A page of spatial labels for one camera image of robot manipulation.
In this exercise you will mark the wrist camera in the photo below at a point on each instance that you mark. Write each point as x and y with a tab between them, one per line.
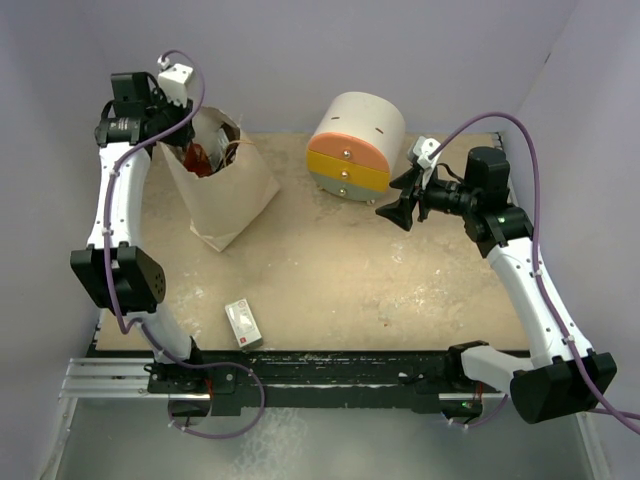
174	80
422	156

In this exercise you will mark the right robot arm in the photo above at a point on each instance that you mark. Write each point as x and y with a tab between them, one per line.
562	374

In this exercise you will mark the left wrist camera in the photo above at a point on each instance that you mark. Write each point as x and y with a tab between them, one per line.
174	80

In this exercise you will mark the small white box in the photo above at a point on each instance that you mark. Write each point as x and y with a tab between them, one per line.
243	324

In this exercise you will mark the white paper bag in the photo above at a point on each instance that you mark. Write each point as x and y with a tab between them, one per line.
221	206

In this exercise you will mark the red chips bag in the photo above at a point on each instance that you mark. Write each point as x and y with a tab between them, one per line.
212	154

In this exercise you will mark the pastel mini drawer cabinet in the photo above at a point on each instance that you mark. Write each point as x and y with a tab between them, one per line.
354	149

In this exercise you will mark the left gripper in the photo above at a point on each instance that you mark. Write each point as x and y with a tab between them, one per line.
179	110

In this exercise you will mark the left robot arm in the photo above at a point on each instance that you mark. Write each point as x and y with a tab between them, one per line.
116	272

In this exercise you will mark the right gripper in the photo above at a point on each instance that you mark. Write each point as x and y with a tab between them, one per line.
400	212

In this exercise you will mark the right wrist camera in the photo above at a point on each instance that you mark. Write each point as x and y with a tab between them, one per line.
422	156

